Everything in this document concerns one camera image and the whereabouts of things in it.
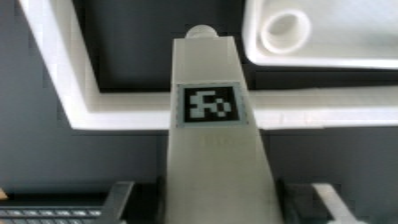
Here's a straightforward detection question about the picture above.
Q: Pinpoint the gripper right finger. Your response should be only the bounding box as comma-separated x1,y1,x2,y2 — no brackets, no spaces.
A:
278,181,369,224

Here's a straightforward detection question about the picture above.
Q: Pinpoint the white desk leg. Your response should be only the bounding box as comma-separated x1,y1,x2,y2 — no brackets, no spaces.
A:
165,25,284,224

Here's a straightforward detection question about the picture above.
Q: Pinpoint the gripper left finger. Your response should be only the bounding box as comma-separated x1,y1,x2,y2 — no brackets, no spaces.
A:
95,182,163,224

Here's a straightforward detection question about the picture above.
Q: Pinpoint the black keyboard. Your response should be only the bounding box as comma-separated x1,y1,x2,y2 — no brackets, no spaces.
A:
0,194,104,224

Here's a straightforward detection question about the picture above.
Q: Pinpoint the white desk tabletop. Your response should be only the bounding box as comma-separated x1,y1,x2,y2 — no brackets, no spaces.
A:
241,0,398,70

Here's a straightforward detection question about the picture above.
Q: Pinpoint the white U-shaped obstacle fence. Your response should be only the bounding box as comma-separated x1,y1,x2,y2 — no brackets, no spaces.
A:
19,0,398,130

